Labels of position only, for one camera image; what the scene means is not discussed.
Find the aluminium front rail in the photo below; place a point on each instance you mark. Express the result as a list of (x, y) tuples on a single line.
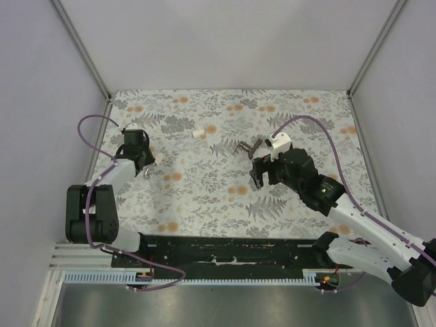
[(79, 257)]

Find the white elbow fitting left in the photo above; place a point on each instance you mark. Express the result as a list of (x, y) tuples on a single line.
[(198, 131)]

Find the aluminium frame post right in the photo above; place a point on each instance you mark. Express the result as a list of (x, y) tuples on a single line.
[(376, 46)]

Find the bronze water faucet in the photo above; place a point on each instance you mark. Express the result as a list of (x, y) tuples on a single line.
[(249, 149)]

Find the aluminium frame post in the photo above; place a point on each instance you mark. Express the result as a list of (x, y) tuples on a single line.
[(78, 43), (376, 46)]

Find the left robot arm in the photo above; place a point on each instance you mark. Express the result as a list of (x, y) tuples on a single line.
[(91, 211)]

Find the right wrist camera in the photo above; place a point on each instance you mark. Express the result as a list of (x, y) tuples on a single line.
[(280, 143)]

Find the white elbow fitting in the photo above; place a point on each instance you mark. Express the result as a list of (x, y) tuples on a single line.
[(158, 158)]

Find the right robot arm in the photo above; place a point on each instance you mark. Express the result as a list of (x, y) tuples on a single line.
[(399, 258)]

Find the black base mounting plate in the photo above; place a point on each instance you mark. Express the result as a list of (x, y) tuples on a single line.
[(197, 257)]

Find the floral patterned table mat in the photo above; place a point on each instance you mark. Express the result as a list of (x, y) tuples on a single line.
[(202, 188)]

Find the white slotted cable duct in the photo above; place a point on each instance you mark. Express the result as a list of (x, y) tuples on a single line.
[(308, 278)]

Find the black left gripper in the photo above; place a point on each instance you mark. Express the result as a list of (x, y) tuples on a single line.
[(147, 161)]

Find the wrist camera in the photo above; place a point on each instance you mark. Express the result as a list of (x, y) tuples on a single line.
[(280, 143), (129, 127)]

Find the aluminium frame post left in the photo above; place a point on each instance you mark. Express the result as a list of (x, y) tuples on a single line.
[(78, 43)]

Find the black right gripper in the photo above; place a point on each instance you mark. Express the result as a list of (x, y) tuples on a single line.
[(266, 169)]

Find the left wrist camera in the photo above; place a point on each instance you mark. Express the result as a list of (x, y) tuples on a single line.
[(129, 127)]

